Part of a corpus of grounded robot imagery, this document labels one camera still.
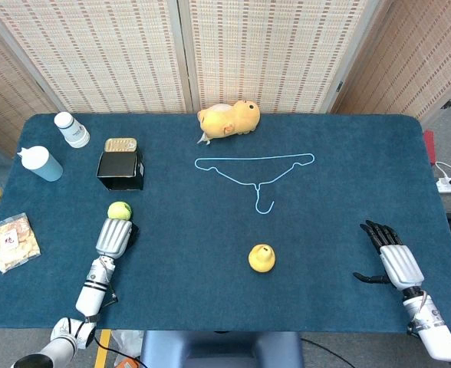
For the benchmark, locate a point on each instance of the yellow tennis ball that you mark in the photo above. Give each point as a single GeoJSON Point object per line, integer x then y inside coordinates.
{"type": "Point", "coordinates": [119, 210]}

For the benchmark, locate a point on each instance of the orange object on floor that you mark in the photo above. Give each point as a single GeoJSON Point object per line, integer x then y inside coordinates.
{"type": "Point", "coordinates": [127, 362]}

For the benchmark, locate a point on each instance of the clear plastic bag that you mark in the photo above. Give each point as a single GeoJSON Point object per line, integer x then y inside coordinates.
{"type": "Point", "coordinates": [127, 343]}

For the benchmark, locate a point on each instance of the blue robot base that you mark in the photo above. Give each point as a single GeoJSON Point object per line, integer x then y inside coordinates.
{"type": "Point", "coordinates": [221, 349]}

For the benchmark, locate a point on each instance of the yellow plush toy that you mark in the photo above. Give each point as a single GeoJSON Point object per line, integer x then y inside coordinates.
{"type": "Point", "coordinates": [229, 120]}

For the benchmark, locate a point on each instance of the gold sardine tin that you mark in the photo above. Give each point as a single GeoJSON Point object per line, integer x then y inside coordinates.
{"type": "Point", "coordinates": [120, 145]}

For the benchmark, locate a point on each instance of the yellow rubber duck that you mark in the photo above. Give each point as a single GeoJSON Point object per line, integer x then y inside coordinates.
{"type": "Point", "coordinates": [262, 258]}

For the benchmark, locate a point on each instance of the blue tablecloth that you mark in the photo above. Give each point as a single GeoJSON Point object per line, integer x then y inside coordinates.
{"type": "Point", "coordinates": [210, 230]}

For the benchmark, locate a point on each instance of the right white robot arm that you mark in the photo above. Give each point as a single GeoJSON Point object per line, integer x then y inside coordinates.
{"type": "Point", "coordinates": [428, 326]}

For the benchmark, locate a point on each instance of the clear bag of snacks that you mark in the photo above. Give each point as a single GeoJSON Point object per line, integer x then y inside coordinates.
{"type": "Point", "coordinates": [14, 242]}

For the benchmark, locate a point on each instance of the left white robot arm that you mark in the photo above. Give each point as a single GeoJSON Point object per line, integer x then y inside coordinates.
{"type": "Point", "coordinates": [83, 303]}

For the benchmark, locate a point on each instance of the white pill bottle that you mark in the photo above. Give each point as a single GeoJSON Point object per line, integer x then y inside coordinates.
{"type": "Point", "coordinates": [72, 129]}

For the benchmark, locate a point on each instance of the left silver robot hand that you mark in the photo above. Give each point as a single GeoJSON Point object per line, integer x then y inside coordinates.
{"type": "Point", "coordinates": [114, 235]}

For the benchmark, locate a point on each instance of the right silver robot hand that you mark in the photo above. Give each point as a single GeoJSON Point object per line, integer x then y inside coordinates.
{"type": "Point", "coordinates": [396, 260]}

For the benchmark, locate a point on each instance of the blue cup with white lid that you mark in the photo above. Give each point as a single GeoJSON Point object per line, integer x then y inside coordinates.
{"type": "Point", "coordinates": [41, 163]}

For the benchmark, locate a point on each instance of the black open box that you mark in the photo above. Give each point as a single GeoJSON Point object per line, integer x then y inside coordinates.
{"type": "Point", "coordinates": [120, 170]}

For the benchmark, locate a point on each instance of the bamboo folding screen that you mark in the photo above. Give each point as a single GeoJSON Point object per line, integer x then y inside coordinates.
{"type": "Point", "coordinates": [210, 53]}

